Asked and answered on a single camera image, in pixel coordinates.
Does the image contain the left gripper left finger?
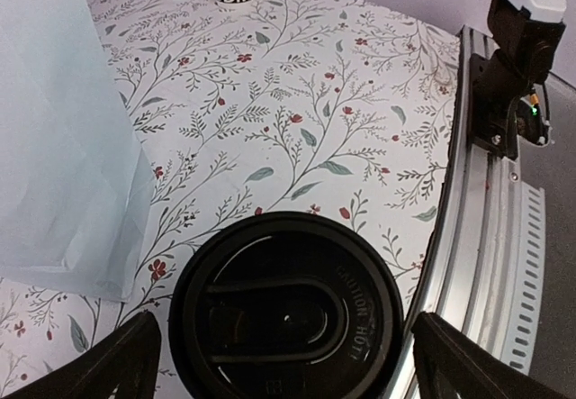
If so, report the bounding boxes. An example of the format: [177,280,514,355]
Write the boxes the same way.
[9,311,161,399]

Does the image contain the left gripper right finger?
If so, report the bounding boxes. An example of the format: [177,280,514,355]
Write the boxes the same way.
[411,313,563,399]

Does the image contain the light blue paper bag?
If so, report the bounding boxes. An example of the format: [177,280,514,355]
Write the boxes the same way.
[1,0,154,302]

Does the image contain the black lidded coffee cup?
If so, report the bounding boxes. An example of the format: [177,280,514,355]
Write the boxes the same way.
[168,212,404,398]

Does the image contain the floral table mat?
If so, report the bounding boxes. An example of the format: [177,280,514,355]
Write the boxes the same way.
[1,0,460,396]

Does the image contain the front aluminium rail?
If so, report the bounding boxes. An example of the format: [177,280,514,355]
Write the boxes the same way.
[405,26,545,374]

